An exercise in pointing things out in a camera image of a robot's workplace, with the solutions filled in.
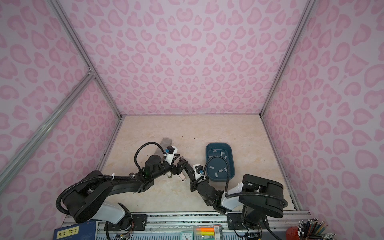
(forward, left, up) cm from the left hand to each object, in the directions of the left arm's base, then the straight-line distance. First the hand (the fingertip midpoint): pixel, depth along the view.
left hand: (184, 157), depth 83 cm
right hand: (-7, -3, -3) cm, 8 cm away
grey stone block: (+16, +14, -9) cm, 23 cm away
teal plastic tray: (-2, -19, -11) cm, 22 cm away
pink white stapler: (-8, +2, -9) cm, 12 cm away
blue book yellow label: (-32, +48, -10) cm, 58 cm away
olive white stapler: (-11, +7, +2) cm, 13 cm away
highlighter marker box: (-34, -14, -10) cm, 38 cm away
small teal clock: (-35, -1, -9) cm, 36 cm away
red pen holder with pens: (-35, -53, 0) cm, 63 cm away
